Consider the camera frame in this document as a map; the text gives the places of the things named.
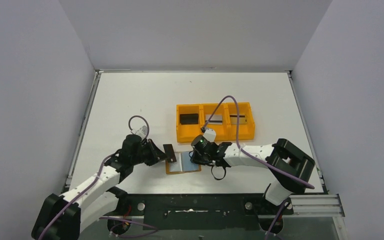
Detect black card from holder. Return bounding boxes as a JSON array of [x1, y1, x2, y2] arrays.
[[179, 113, 199, 125], [163, 144, 177, 163]]

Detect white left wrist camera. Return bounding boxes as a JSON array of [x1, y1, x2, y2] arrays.
[[130, 125, 149, 138]]

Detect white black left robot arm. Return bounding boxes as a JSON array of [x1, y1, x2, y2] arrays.
[[31, 134, 168, 240]]

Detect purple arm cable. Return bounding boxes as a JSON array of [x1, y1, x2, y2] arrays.
[[200, 95, 315, 190], [36, 115, 160, 240]]

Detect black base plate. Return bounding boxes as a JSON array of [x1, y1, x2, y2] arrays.
[[108, 193, 280, 231]]

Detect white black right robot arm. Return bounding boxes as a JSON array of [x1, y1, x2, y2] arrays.
[[191, 135, 316, 206]]

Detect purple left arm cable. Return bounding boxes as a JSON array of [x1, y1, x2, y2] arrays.
[[36, 115, 160, 240]]

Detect yellow right plastic bin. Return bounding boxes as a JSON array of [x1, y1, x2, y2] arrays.
[[225, 102, 255, 141]]

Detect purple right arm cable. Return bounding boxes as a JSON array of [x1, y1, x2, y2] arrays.
[[200, 95, 315, 190]]

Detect silver card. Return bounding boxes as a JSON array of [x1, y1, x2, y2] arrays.
[[204, 114, 223, 125]]

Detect gold card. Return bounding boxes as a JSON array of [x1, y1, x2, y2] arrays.
[[229, 114, 247, 125]]

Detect yellow middle plastic bin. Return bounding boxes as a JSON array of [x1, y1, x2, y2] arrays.
[[199, 103, 231, 142]]

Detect orange leather card holder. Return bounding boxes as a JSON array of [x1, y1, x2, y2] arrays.
[[164, 150, 202, 175]]

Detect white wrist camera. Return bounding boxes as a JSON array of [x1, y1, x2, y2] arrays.
[[130, 125, 149, 138], [201, 127, 217, 142]]

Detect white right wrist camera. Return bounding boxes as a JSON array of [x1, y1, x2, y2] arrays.
[[201, 127, 217, 142]]

